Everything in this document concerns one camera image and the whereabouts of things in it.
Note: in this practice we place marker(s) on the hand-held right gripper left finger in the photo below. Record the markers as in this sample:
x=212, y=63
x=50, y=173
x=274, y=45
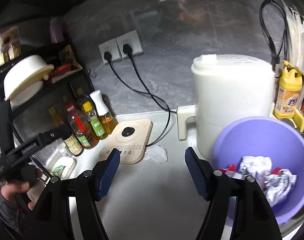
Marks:
x=109, y=175

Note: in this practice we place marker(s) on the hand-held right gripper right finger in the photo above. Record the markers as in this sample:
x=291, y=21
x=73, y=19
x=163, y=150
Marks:
x=195, y=175

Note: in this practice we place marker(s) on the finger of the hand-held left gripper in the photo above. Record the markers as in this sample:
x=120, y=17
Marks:
x=57, y=133

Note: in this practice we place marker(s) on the red wrapper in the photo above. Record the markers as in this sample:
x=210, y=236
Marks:
x=230, y=170

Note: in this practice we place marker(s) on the white paper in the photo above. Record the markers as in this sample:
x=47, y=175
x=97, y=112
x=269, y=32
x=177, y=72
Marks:
x=256, y=166

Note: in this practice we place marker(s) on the purple plastic bin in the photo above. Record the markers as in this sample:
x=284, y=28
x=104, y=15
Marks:
x=264, y=137

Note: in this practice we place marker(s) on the silver wrapper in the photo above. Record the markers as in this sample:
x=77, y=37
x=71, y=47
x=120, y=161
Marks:
x=279, y=187

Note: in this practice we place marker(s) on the person's left forearm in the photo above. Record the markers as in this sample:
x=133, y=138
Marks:
x=4, y=217

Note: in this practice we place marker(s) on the person's left hand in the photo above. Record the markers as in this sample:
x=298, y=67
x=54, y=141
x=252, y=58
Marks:
x=16, y=187

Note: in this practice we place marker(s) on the dark soy sauce bottle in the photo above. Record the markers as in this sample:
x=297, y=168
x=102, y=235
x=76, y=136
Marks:
x=73, y=145

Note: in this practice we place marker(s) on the white plastic dish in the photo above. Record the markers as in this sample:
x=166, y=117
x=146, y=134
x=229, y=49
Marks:
x=67, y=165

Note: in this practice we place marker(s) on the green printed packet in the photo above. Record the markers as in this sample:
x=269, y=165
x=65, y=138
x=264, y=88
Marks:
x=59, y=170

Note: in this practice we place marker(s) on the green label bottle yellow cap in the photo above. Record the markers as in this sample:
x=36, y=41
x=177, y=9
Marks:
x=94, y=123

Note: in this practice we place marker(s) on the cream flat electric cooker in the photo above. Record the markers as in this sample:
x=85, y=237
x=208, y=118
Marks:
x=132, y=140

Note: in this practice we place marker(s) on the white crumpled tissue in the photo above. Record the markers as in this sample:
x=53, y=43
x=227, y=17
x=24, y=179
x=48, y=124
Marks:
x=157, y=155

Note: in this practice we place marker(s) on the brown glass bottle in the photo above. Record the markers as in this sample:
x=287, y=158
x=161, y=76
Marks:
x=82, y=97

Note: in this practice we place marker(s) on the black shelf rack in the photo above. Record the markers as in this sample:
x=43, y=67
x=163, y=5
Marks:
x=42, y=90

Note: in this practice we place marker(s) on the oil sprayer with white top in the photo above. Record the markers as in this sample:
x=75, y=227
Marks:
x=103, y=115

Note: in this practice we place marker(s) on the large white bowl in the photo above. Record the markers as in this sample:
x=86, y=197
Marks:
x=24, y=75

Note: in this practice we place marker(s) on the cream rice cooker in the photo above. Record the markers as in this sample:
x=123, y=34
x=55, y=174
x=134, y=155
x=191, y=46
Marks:
x=232, y=100

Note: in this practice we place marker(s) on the spice jars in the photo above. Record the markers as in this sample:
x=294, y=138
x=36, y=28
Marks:
x=8, y=50

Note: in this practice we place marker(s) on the yellow sponge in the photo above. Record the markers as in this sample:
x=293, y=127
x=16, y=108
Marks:
x=299, y=120

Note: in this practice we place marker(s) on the yellow dish soap bottle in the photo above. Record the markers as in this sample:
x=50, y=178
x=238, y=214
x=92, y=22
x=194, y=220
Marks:
x=288, y=97

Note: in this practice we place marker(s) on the hanging clear plastic bag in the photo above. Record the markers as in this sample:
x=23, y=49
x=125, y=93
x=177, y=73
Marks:
x=299, y=42

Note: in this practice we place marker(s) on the white wall socket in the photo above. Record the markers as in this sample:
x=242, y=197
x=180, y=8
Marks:
x=108, y=46
x=135, y=41

